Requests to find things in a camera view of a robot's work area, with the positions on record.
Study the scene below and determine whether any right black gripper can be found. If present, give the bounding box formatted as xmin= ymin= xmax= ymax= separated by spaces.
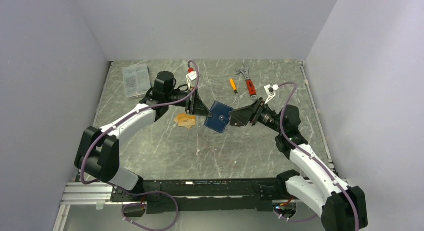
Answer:
xmin=228 ymin=97 xmax=285 ymax=134

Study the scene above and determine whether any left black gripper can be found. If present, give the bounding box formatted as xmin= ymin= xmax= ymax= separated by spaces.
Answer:
xmin=166 ymin=87 xmax=213 ymax=118

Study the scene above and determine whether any blue leather card holder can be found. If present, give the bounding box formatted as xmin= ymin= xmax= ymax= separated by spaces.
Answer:
xmin=203 ymin=101 xmax=234 ymax=134

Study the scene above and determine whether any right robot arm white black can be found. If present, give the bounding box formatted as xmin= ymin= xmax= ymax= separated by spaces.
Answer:
xmin=229 ymin=99 xmax=369 ymax=231

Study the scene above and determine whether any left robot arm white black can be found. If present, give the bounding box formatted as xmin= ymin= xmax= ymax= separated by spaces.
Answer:
xmin=74 ymin=68 xmax=212 ymax=201

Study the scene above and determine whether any gold card stack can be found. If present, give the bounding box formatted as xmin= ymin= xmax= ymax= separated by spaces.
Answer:
xmin=174 ymin=113 xmax=197 ymax=129

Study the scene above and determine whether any clear plastic screw box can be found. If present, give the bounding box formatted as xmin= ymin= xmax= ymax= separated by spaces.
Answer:
xmin=122 ymin=63 xmax=152 ymax=98

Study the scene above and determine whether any orange handled screwdriver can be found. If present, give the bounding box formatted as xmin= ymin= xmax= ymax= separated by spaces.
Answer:
xmin=229 ymin=78 xmax=239 ymax=96

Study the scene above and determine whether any red handled adjustable wrench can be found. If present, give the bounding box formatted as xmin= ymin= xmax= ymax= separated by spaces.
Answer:
xmin=235 ymin=64 xmax=258 ymax=101

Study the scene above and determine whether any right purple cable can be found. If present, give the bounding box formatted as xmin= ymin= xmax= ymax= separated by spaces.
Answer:
xmin=273 ymin=82 xmax=361 ymax=231

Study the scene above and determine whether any purple cable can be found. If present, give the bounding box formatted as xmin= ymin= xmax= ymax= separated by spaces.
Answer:
xmin=79 ymin=59 xmax=201 ymax=231
xmin=273 ymin=82 xmax=361 ymax=231

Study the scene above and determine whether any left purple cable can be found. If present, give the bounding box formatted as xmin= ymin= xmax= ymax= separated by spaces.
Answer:
xmin=79 ymin=59 xmax=201 ymax=231

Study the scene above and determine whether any aluminium frame rail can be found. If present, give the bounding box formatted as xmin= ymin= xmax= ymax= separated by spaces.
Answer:
xmin=60 ymin=182 xmax=113 ymax=206

